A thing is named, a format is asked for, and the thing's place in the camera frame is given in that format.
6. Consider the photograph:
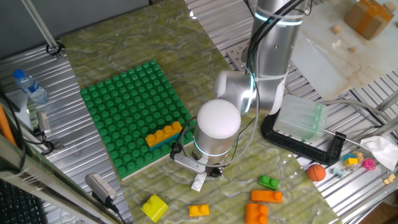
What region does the teal four-stud block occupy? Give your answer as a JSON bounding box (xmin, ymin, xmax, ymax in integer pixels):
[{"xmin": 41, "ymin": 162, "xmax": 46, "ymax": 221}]
[{"xmin": 150, "ymin": 133, "xmax": 183, "ymax": 152}]

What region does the light blue toy piece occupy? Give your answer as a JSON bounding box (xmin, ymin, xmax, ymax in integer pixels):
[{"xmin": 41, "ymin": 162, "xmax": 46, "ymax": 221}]
[{"xmin": 330, "ymin": 167, "xmax": 346, "ymax": 180}]

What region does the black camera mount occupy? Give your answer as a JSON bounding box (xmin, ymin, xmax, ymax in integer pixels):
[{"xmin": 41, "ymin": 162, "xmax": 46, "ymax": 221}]
[{"xmin": 91, "ymin": 191, "xmax": 127, "ymax": 224}]

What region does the green marble pattern mat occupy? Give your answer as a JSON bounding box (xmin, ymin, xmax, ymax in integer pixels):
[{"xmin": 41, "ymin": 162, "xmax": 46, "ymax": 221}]
[{"xmin": 60, "ymin": 0, "xmax": 343, "ymax": 224}]

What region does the black pole clamp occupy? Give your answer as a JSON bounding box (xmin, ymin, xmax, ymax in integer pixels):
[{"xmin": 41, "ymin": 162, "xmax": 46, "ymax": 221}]
[{"xmin": 45, "ymin": 42, "xmax": 66, "ymax": 57}]

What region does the white crumpled tissue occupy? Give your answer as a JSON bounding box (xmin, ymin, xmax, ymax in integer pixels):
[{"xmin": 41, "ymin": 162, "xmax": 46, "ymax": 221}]
[{"xmin": 359, "ymin": 135, "xmax": 398, "ymax": 171}]

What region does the small pink toy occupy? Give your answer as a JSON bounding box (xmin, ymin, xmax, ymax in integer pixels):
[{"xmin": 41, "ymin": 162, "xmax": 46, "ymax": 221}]
[{"xmin": 362, "ymin": 157, "xmax": 377, "ymax": 171}]

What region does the translucent plastic box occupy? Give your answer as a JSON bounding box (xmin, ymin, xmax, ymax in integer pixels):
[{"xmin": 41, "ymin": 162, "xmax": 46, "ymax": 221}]
[{"xmin": 273, "ymin": 93, "xmax": 330, "ymax": 144}]

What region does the grey base cable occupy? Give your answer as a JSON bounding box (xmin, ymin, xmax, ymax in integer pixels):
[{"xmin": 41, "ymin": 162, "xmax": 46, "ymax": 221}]
[{"xmin": 284, "ymin": 82, "xmax": 392, "ymax": 125}]

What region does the metal camera bracket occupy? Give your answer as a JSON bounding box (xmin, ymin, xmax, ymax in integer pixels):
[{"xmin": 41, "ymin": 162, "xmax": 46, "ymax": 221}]
[{"xmin": 32, "ymin": 129, "xmax": 65, "ymax": 156}]

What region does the lime square block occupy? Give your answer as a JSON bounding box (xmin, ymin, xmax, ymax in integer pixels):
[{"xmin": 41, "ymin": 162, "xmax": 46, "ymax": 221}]
[{"xmin": 140, "ymin": 194, "xmax": 169, "ymax": 223}]

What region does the small toy basketball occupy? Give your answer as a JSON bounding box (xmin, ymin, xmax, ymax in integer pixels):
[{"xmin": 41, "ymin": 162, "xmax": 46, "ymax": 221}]
[{"xmin": 307, "ymin": 164, "xmax": 327, "ymax": 182}]

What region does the small wooden block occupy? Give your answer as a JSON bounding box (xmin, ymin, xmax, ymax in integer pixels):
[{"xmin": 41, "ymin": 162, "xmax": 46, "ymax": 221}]
[{"xmin": 382, "ymin": 173, "xmax": 397, "ymax": 186}]

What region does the black C-clamp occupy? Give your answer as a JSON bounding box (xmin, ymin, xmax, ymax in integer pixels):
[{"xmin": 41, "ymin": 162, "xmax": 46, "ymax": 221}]
[{"xmin": 261, "ymin": 108, "xmax": 364, "ymax": 166}]

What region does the metal camera pole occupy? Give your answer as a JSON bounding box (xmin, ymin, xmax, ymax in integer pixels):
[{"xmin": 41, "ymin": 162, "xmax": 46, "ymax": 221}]
[{"xmin": 20, "ymin": 0, "xmax": 66, "ymax": 60}]

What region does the silver exterior camera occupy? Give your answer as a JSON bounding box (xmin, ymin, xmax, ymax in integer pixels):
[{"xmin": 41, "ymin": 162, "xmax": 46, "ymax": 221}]
[
  {"xmin": 85, "ymin": 172, "xmax": 119, "ymax": 205},
  {"xmin": 35, "ymin": 111, "xmax": 52, "ymax": 135}
]

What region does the black keyboard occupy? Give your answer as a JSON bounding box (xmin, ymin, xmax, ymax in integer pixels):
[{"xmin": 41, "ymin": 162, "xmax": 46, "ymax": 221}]
[{"xmin": 0, "ymin": 179, "xmax": 48, "ymax": 224}]

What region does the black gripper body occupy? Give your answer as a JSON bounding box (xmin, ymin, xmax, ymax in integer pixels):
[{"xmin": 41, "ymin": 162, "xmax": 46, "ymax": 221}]
[{"xmin": 205, "ymin": 163, "xmax": 225, "ymax": 174}]

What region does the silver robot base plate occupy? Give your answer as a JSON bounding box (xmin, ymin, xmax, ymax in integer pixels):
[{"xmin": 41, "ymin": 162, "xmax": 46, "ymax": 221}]
[{"xmin": 226, "ymin": 39, "xmax": 254, "ymax": 73}]

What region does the orange square block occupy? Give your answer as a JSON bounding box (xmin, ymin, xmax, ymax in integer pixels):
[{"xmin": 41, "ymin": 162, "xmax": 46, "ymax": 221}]
[{"xmin": 244, "ymin": 202, "xmax": 269, "ymax": 224}]

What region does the clear water bottle blue cap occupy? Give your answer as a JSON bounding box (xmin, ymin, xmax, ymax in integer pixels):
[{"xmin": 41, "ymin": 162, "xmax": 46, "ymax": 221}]
[{"xmin": 12, "ymin": 68, "xmax": 50, "ymax": 105}]

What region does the yellow-orange two-stud block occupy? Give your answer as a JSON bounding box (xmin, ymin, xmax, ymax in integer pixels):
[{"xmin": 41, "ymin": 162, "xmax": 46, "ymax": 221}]
[{"xmin": 188, "ymin": 203, "xmax": 210, "ymax": 218}]

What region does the orange long sloped block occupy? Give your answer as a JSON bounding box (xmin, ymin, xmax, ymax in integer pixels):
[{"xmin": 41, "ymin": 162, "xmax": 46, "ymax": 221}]
[{"xmin": 250, "ymin": 189, "xmax": 284, "ymax": 205}]

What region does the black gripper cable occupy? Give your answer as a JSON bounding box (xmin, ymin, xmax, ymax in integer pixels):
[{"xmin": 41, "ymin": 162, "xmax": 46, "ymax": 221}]
[
  {"xmin": 174, "ymin": 116, "xmax": 198, "ymax": 150},
  {"xmin": 229, "ymin": 0, "xmax": 306, "ymax": 162}
]

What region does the aluminium frame rail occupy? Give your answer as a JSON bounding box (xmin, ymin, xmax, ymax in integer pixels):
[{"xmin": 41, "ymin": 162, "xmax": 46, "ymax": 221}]
[{"xmin": 0, "ymin": 133, "xmax": 125, "ymax": 224}]

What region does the green studded baseplate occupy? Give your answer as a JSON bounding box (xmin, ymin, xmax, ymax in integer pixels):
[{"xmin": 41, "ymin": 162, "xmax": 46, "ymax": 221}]
[{"xmin": 79, "ymin": 58, "xmax": 197, "ymax": 181}]

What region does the green two-stud block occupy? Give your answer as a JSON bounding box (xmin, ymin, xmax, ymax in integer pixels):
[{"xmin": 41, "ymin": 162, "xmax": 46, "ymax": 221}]
[{"xmin": 258, "ymin": 174, "xmax": 280, "ymax": 191}]

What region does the cardboard box orange tape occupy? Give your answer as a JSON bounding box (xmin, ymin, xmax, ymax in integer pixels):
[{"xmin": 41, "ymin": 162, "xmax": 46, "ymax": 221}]
[{"xmin": 344, "ymin": 0, "xmax": 395, "ymax": 40}]

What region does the black base cable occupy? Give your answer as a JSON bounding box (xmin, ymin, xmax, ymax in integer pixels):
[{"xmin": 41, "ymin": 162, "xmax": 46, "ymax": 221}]
[{"xmin": 243, "ymin": 0, "xmax": 256, "ymax": 18}]

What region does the white four-stud block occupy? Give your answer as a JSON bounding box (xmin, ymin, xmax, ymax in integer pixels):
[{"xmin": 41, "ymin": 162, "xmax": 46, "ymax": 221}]
[{"xmin": 191, "ymin": 172, "xmax": 208, "ymax": 193}]

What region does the black cable connector bundle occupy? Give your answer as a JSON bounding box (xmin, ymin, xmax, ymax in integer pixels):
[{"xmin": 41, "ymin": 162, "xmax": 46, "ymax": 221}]
[{"xmin": 169, "ymin": 142, "xmax": 183, "ymax": 157}]

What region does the white marble pattern mat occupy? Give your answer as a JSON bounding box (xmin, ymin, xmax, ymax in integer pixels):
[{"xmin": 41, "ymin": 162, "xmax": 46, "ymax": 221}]
[{"xmin": 289, "ymin": 0, "xmax": 398, "ymax": 101}]

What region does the yellow-orange four-stud block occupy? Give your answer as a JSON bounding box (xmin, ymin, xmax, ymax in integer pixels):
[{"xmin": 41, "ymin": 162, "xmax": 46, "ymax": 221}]
[{"xmin": 145, "ymin": 121, "xmax": 183, "ymax": 148}]

